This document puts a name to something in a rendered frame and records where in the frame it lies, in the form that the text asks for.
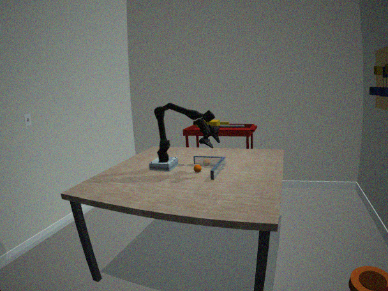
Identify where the clear l-shaped low wall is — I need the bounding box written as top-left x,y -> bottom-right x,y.
194,157 -> 226,178

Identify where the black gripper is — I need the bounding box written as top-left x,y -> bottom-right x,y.
199,124 -> 220,148

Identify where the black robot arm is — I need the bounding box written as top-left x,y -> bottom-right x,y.
154,103 -> 215,163

